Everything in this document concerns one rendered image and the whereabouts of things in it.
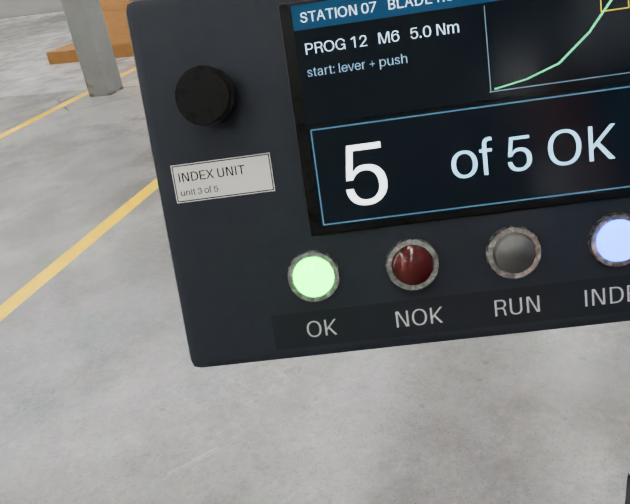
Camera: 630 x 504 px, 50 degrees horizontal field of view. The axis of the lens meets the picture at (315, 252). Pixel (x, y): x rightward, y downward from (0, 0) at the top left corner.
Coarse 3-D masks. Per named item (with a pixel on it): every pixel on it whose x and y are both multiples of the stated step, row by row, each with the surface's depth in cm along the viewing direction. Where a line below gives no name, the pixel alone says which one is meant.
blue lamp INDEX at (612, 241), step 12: (612, 216) 33; (624, 216) 33; (600, 228) 33; (612, 228) 32; (624, 228) 32; (588, 240) 33; (600, 240) 33; (612, 240) 32; (624, 240) 32; (600, 252) 33; (612, 252) 33; (624, 252) 32; (612, 264) 33; (624, 264) 33
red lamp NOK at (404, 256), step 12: (408, 240) 33; (420, 240) 34; (396, 252) 34; (408, 252) 33; (420, 252) 33; (432, 252) 34; (396, 264) 33; (408, 264) 33; (420, 264) 33; (432, 264) 33; (396, 276) 34; (408, 276) 33; (420, 276) 33; (432, 276) 34; (408, 288) 34; (420, 288) 34
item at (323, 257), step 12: (312, 252) 34; (324, 252) 34; (300, 264) 34; (312, 264) 34; (324, 264) 34; (336, 264) 34; (288, 276) 34; (300, 276) 34; (312, 276) 34; (324, 276) 34; (336, 276) 34; (300, 288) 34; (312, 288) 34; (324, 288) 34; (336, 288) 34; (312, 300) 34
